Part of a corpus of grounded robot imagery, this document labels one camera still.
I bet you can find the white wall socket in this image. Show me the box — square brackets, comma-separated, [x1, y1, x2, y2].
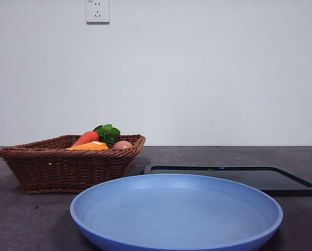
[86, 0, 110, 26]

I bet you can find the black rectangular tray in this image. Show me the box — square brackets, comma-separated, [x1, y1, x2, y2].
[143, 165, 312, 197]

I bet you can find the brown wicker basket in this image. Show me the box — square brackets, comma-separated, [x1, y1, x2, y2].
[0, 134, 147, 195]

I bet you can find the brown egg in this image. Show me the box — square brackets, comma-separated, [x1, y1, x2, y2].
[113, 140, 133, 151]

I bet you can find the orange carrot with green leaves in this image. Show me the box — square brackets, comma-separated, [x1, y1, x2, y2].
[71, 124, 121, 147]

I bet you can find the yellow corn cob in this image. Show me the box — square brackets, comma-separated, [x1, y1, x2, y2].
[65, 140, 109, 151]

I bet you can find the blue round plate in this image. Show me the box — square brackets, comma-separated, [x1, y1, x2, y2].
[69, 173, 284, 251]

